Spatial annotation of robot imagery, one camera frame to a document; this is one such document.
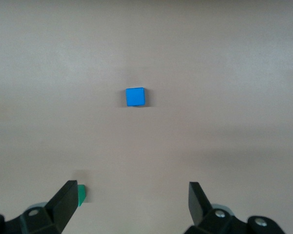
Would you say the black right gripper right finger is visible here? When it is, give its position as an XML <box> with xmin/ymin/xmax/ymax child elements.
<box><xmin>183</xmin><ymin>181</ymin><xmax>287</xmax><ymax>234</ymax></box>

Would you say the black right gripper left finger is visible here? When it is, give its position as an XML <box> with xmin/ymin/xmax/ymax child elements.
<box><xmin>0</xmin><ymin>180</ymin><xmax>79</xmax><ymax>234</ymax></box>

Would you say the blue wooden block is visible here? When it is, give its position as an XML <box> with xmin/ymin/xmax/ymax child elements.
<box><xmin>126</xmin><ymin>87</ymin><xmax>147</xmax><ymax>108</ymax></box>

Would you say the green wooden block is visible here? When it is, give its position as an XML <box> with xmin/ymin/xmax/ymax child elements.
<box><xmin>77</xmin><ymin>184</ymin><xmax>87</xmax><ymax>207</ymax></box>

